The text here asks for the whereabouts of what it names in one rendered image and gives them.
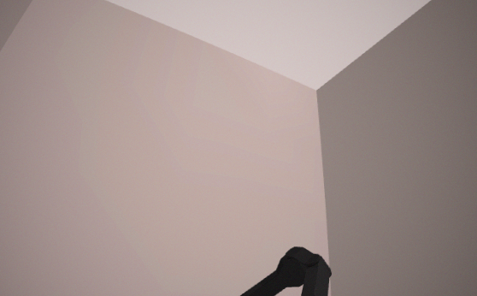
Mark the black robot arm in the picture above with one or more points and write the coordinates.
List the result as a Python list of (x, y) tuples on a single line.
[(298, 267)]

